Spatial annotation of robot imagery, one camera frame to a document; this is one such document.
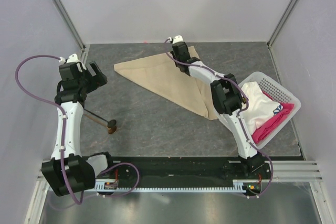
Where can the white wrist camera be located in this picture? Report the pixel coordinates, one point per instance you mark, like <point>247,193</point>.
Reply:
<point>175,39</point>
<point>73,59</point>

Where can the left aluminium frame post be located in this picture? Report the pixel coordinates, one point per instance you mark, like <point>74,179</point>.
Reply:
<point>66,18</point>

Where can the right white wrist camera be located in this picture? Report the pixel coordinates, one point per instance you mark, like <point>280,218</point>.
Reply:
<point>175,39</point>

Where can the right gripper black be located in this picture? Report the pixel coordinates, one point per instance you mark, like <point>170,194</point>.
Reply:
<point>173,54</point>

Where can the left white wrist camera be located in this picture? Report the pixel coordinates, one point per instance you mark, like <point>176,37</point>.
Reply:
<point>73,59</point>

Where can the copper spoon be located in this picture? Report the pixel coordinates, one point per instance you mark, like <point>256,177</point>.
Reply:
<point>110,125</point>

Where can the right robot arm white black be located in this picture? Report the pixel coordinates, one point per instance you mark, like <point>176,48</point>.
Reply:
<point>228,101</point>

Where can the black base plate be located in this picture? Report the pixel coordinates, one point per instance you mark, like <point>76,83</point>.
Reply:
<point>183,172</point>

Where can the grey slotted cable duct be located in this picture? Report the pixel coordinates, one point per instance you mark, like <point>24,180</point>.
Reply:
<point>109,186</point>

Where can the beige cloth napkin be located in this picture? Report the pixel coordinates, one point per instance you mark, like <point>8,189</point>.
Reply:
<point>158,74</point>

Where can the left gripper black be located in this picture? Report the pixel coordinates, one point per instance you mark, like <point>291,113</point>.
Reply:
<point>96,81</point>

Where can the white plastic basket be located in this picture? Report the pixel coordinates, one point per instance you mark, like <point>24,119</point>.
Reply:
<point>277,93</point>

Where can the aluminium frame post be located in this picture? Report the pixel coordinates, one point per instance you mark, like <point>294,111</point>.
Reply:
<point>286,14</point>
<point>66,18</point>

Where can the black spoon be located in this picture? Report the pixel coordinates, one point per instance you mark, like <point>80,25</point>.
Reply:
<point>90,116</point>

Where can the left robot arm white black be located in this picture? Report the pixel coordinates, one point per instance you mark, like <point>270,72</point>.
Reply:
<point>68,171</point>

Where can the right aluminium frame post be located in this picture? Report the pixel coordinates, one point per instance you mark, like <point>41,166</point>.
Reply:
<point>286,14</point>

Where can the pink cloth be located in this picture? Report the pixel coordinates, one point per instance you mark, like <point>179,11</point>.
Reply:
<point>262,133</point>

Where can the white cloth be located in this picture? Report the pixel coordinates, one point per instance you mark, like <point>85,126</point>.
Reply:
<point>260,107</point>

